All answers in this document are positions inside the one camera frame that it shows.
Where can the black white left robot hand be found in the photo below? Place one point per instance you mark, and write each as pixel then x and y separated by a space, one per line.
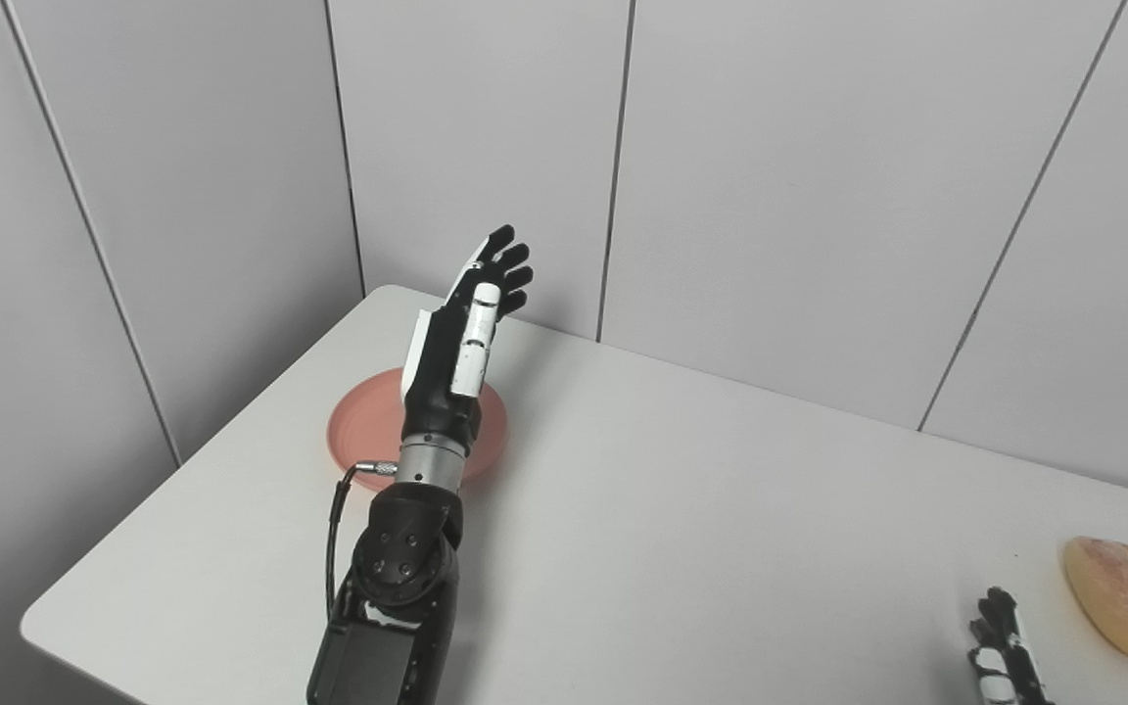
pixel 442 362

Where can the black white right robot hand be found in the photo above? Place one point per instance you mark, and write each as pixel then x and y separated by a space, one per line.
pixel 1005 656

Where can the pink round plate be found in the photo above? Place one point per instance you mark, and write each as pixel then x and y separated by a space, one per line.
pixel 358 431

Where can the golden bread roll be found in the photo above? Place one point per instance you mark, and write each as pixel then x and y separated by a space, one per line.
pixel 1117 592

